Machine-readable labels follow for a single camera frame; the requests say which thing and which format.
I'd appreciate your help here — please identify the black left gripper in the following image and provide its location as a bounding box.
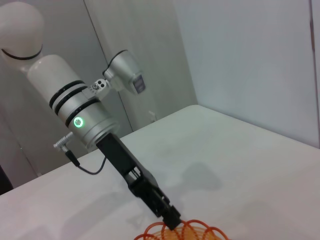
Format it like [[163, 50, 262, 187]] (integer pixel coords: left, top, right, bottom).
[[95, 133, 182, 231]]

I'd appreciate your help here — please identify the orange woven plastic basket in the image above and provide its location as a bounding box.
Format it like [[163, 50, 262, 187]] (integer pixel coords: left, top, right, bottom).
[[133, 219, 230, 240]]

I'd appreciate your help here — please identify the left gripper cable with connector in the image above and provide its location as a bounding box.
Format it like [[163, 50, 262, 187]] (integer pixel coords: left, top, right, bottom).
[[52, 132, 109, 176]]

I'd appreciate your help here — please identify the silver left camera mount bracket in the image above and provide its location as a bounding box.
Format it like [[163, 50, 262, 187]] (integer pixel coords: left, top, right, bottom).
[[81, 78, 111, 101]]

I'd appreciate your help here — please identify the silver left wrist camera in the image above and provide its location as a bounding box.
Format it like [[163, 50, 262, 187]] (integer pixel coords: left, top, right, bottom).
[[102, 49, 147, 96]]

